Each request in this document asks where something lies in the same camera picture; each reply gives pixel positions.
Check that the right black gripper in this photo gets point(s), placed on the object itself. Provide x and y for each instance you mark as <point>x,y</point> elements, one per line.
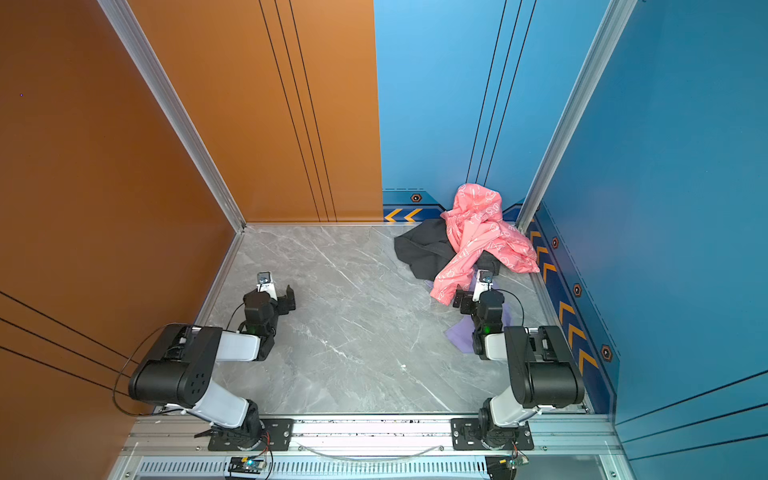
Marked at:
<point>464,301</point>

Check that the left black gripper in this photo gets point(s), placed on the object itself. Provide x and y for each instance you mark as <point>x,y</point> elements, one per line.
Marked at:
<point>285,300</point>

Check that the purple cloth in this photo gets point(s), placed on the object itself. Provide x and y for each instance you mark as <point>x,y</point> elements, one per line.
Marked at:
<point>465,327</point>

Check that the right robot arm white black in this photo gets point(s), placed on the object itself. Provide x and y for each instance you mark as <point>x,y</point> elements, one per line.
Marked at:
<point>542,375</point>

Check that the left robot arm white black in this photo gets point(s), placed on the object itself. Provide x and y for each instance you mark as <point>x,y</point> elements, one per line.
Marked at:
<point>177,372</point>

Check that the pink patterned cloth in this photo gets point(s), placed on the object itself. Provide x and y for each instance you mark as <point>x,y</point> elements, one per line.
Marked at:
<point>474,202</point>

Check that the black denim garment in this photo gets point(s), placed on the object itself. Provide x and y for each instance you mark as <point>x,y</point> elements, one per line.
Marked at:
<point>448,252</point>

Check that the right small circuit board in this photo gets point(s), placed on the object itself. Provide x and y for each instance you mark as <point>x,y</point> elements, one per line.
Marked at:
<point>516,460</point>

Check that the left green circuit board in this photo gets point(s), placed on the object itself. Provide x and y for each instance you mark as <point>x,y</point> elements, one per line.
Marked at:
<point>247,467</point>

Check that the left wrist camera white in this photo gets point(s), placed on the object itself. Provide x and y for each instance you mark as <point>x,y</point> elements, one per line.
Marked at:
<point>265,282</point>

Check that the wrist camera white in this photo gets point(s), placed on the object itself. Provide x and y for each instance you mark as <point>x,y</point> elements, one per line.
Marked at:
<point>265,282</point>
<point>483,282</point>

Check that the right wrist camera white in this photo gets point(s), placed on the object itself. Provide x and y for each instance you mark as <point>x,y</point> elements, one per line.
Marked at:
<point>483,282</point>

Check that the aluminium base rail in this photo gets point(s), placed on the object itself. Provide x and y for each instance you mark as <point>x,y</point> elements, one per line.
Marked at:
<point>378,446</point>

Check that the right aluminium corner post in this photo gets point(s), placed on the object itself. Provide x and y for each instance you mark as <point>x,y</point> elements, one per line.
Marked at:
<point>606,39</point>

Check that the aluminium corner post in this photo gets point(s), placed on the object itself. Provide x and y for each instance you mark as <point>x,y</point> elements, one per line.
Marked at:
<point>127,27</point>
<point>606,39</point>

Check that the left aluminium corner post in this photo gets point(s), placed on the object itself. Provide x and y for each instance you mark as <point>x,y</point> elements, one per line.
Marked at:
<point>127,27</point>

